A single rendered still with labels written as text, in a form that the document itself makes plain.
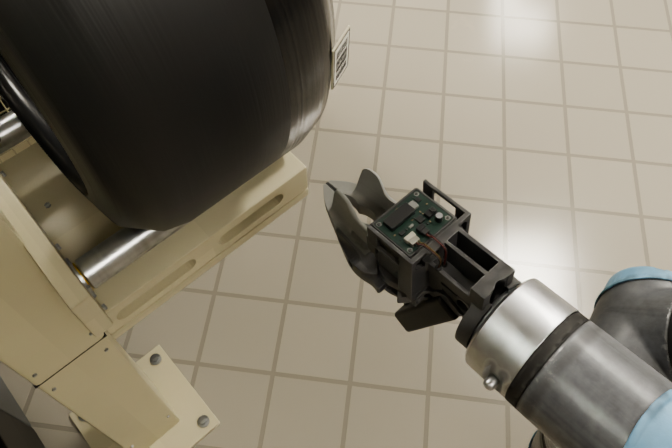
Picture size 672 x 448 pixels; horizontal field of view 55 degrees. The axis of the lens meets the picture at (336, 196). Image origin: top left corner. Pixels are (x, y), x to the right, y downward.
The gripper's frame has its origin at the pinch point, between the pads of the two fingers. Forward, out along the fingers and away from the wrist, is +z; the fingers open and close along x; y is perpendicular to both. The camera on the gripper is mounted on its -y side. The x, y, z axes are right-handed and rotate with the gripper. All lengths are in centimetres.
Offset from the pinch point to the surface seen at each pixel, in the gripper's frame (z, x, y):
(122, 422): 38, 35, -81
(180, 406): 44, 25, -105
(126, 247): 23.3, 17.2, -16.4
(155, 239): 22.6, 13.7, -17.6
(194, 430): 37, 25, -106
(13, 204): 35.9, 24.9, -11.7
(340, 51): 8.9, -9.5, 7.4
